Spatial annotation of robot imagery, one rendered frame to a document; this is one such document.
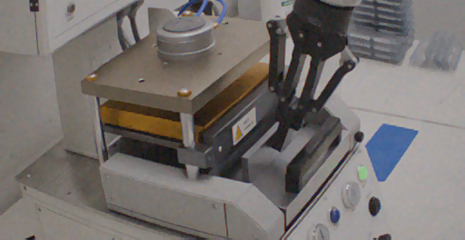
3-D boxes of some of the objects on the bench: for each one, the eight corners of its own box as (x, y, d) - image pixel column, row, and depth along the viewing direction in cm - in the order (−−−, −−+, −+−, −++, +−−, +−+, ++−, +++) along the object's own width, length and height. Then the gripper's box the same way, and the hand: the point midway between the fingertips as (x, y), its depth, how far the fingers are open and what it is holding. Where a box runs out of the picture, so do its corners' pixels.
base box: (42, 259, 122) (17, 180, 114) (143, 172, 151) (132, 90, 144) (314, 348, 98) (321, 271, 90) (400, 222, 127) (410, 138, 119)
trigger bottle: (258, 39, 198) (251, -50, 187) (268, 28, 204) (261, -56, 194) (291, 42, 195) (283, -47, 184) (301, 32, 201) (292, -54, 191)
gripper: (270, -22, 93) (223, 135, 106) (364, 25, 89) (310, 180, 102) (293, -35, 98) (251, 111, 112) (380, 9, 95) (331, 154, 108)
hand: (287, 124), depth 105 cm, fingers closed, pressing on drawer
